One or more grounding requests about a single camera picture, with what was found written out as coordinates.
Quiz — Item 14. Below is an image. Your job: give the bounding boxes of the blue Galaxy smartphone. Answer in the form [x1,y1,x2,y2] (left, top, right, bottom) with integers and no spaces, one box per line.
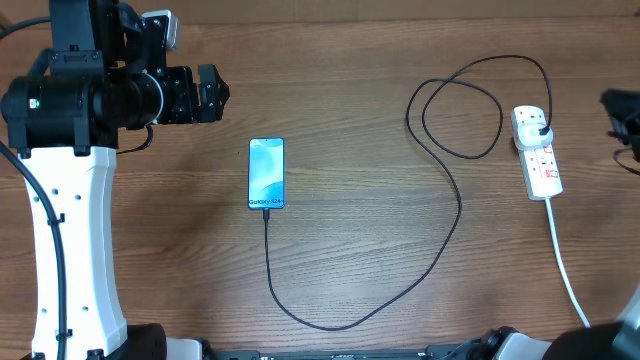
[248,138,286,210]

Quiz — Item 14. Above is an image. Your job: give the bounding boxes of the black USB-C charging cable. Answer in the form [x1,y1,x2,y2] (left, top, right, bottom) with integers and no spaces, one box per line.
[261,54,555,333]

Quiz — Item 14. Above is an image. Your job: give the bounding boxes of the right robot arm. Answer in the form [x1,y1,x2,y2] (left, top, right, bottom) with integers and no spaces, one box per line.
[464,105,639,360]

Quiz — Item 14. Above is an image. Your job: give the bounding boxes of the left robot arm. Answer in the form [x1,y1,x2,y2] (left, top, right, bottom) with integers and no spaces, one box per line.
[1,1,230,359]

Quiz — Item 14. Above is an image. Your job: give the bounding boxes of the white charger plug adapter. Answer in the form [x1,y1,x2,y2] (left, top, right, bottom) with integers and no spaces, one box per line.
[514,124,553,151]

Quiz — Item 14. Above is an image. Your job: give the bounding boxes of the white power strip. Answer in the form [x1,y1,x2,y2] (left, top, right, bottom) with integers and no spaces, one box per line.
[511,105,563,201]

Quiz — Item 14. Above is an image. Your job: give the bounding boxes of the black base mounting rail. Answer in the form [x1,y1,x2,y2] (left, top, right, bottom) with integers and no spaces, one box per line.
[164,337,501,360]

